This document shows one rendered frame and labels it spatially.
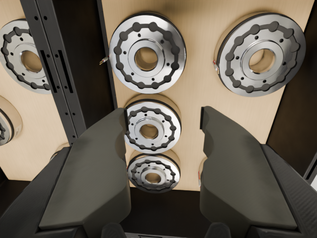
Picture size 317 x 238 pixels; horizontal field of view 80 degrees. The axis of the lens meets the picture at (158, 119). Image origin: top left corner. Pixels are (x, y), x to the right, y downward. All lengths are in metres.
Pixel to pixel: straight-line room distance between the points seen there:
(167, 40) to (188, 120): 0.14
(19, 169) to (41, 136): 0.13
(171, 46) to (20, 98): 0.28
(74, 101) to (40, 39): 0.07
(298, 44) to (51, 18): 0.27
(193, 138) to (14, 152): 0.38
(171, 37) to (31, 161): 0.40
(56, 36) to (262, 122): 0.31
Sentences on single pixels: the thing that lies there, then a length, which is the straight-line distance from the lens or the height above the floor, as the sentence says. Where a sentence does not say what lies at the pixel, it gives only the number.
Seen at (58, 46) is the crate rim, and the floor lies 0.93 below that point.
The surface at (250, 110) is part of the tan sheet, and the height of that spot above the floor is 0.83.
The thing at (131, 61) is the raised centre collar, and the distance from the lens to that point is 0.26.
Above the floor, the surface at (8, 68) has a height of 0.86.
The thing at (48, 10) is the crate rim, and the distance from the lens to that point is 0.21.
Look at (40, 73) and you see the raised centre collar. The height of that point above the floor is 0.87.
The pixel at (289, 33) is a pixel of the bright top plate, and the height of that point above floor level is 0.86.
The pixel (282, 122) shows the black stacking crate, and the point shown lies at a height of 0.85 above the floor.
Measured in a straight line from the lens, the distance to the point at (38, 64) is 0.35.
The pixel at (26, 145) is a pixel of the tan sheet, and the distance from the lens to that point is 0.49.
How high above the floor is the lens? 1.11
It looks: 58 degrees down
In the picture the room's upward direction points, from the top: 170 degrees counter-clockwise
